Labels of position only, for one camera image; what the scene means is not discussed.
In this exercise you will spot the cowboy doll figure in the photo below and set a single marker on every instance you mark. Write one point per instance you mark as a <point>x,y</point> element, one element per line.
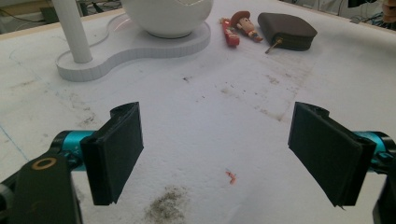
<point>246,25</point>

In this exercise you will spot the red toy stick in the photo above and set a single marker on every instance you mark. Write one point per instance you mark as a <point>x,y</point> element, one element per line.
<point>229,34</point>

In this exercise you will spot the small orange scrap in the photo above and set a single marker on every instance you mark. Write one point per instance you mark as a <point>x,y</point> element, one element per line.
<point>231,176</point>

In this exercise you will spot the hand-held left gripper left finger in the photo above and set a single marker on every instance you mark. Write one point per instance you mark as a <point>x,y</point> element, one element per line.
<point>112,155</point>

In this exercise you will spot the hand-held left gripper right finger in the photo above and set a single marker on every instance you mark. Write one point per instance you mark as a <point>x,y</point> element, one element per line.
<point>330,158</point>

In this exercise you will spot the dark brown zip pouch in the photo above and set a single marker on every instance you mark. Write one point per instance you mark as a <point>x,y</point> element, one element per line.
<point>286,31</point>

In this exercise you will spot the white stand with bowl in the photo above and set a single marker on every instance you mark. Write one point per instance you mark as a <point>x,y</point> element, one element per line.
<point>134,34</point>

